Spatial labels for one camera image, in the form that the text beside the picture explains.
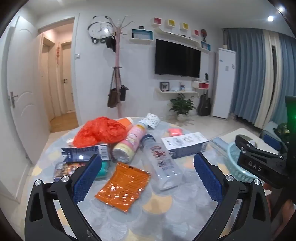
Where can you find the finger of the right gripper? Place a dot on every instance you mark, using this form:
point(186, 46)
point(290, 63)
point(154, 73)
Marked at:
point(242, 143)

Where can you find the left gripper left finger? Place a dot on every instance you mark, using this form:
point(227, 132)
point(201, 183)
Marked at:
point(42, 221)

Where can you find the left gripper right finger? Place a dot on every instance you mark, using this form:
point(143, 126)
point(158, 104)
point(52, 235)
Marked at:
point(253, 219)

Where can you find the colourful card game box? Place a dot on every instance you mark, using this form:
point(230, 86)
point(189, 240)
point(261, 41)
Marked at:
point(66, 169)

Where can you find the white blue carton box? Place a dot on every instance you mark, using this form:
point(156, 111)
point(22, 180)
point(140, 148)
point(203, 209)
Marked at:
point(185, 145)

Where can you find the pink soft packet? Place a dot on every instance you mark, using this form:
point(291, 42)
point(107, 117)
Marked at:
point(175, 132)

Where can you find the dark blue carton box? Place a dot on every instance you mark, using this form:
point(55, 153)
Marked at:
point(73, 154)

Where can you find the teal plastic cup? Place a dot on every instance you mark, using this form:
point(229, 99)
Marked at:
point(103, 171)

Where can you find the clear plastic bottle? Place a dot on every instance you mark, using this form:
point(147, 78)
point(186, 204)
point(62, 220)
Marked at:
point(156, 159)

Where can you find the orange foil snack packet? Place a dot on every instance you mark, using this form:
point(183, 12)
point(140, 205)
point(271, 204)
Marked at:
point(124, 187)

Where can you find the pink wet wipes canister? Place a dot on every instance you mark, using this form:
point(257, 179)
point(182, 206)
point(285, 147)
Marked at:
point(125, 150)

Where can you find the red plastic bag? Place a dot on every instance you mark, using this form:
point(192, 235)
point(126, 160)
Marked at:
point(100, 130)

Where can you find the orange wipes canister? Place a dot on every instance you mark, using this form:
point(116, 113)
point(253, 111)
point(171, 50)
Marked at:
point(127, 123)

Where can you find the white room door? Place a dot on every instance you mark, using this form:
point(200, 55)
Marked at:
point(25, 89)

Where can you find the person's right hand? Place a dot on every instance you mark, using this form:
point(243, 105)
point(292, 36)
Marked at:
point(284, 214)

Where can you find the white coffee table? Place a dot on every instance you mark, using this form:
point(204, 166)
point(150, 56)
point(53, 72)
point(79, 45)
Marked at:
point(250, 137)

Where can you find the teal sofa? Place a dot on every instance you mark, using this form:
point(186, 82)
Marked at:
point(272, 139)

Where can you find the black gold bag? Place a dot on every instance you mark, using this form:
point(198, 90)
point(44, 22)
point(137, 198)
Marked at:
point(282, 132)

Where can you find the black acoustic guitar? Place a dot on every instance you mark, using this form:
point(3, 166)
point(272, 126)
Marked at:
point(204, 107)

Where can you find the potted green plant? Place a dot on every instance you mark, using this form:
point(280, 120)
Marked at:
point(182, 106)

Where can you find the small figurine on shelf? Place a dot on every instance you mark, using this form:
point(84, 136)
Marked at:
point(182, 87)

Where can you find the blue white curtains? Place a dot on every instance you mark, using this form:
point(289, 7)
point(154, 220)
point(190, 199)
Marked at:
point(264, 75)

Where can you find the red paddle ornament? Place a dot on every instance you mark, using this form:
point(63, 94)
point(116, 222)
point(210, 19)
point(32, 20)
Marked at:
point(204, 34)

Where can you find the small red cube shelf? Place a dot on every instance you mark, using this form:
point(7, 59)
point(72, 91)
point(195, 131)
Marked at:
point(195, 33)

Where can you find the black hanging bag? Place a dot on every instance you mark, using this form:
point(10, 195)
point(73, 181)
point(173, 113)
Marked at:
point(123, 91)

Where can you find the brown hanging handbag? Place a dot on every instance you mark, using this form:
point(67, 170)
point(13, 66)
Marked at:
point(113, 93)

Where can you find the white red wall box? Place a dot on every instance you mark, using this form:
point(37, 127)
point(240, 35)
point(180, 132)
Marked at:
point(202, 85)

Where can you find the white floating wall shelf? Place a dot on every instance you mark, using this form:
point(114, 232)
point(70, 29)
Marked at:
point(176, 92)

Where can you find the butterfly picture frame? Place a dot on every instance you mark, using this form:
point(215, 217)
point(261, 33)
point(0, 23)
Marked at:
point(164, 86)

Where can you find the small blue wall shelf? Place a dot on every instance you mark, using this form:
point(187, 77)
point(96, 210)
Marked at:
point(205, 45)

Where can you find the black wall television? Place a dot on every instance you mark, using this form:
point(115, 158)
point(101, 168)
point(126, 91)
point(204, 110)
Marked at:
point(176, 59)

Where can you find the curved upper wall shelf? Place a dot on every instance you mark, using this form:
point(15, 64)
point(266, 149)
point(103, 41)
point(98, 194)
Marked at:
point(177, 36)

